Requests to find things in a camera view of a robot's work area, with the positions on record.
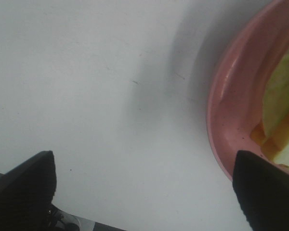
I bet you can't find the pink round plate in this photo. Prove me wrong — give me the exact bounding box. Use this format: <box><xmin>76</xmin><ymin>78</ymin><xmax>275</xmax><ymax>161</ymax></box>
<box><xmin>207</xmin><ymin>0</ymin><xmax>289</xmax><ymax>179</ymax></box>

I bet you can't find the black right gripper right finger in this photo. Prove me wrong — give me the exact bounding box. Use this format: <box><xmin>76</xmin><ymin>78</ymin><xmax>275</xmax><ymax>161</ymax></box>
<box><xmin>232</xmin><ymin>150</ymin><xmax>289</xmax><ymax>231</ymax></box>

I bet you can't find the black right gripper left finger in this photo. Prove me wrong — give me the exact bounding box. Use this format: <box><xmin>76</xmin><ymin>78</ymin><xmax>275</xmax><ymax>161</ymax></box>
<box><xmin>0</xmin><ymin>151</ymin><xmax>57</xmax><ymax>231</ymax></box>

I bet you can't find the white bread sandwich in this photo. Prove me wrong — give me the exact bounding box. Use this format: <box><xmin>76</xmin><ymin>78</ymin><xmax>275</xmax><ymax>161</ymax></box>
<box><xmin>250</xmin><ymin>46</ymin><xmax>289</xmax><ymax>172</ymax></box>

